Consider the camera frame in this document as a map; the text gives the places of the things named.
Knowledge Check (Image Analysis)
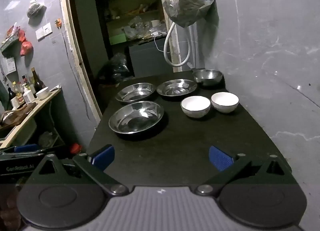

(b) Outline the white wall pipe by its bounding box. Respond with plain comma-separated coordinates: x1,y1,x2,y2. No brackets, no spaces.
190,25,201,70

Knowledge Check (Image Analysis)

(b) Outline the cluster of condiment bottles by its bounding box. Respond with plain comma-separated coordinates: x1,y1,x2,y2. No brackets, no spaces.
7,67,47,110

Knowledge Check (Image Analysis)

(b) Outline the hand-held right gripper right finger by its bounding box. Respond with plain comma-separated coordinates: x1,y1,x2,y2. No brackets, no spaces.
195,146,298,196

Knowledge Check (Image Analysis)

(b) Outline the stainless steel plate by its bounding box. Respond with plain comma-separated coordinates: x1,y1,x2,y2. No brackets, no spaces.
115,82,157,103
157,79,198,97
108,101,165,135

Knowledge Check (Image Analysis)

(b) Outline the white ceramic bowl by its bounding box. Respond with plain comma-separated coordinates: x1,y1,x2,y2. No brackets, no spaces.
180,96,211,118
211,92,239,114

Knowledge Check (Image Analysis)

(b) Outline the hanging clear plastic bag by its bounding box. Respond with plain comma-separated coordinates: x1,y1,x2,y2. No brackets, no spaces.
162,0,216,28

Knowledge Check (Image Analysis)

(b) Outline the green box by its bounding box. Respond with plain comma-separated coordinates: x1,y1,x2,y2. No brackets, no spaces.
110,34,127,46

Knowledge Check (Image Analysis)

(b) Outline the white flexible hose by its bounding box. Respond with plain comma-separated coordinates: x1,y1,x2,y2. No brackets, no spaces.
164,23,194,67

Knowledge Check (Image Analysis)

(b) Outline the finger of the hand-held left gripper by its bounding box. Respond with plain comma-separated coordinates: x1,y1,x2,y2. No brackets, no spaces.
0,144,47,159

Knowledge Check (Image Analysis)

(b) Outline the cluttered storage shelf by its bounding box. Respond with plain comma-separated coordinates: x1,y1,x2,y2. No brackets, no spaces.
92,0,168,47

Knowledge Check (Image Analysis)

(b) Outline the stainless steel bowl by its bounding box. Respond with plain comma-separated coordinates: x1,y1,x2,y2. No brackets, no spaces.
192,69,223,87

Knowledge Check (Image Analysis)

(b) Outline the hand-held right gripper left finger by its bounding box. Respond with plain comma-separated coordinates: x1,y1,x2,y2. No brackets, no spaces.
27,145,129,198

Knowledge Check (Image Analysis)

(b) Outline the wooden counter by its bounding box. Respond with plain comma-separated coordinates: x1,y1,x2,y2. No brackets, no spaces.
0,88,62,148

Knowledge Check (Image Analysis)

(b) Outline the brown cutting board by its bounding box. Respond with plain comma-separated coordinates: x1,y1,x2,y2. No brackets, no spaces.
0,102,37,130

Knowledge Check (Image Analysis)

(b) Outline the white paper note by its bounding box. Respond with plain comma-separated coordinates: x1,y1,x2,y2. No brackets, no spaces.
2,57,17,74

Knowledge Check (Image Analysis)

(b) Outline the thin dark wall cable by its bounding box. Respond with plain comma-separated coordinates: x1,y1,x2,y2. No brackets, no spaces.
59,28,88,120

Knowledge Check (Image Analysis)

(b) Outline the green wall shelf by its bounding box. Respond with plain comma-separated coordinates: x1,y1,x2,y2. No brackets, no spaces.
0,35,21,52

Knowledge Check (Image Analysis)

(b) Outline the small hanging dark bag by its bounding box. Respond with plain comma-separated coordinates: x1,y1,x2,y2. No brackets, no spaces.
27,0,47,26

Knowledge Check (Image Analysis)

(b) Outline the thin white cable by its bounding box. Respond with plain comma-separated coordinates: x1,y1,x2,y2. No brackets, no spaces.
153,36,166,53

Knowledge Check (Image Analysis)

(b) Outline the cream door frame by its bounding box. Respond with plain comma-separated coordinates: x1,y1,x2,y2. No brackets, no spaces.
59,0,182,124

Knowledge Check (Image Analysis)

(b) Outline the white wall switch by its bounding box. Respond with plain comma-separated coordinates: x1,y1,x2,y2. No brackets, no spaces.
35,22,53,41

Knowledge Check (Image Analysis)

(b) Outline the black trash bag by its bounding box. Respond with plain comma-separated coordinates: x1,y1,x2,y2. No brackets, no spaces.
97,53,131,87

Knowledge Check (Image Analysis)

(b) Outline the dark cabinet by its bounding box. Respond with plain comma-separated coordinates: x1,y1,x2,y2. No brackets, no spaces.
125,41,173,77

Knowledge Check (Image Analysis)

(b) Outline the person's left hand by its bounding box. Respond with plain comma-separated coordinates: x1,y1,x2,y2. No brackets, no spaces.
0,186,22,231

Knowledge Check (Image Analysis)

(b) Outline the small white ceramic cup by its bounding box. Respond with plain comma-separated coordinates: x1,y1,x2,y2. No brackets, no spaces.
36,87,50,101

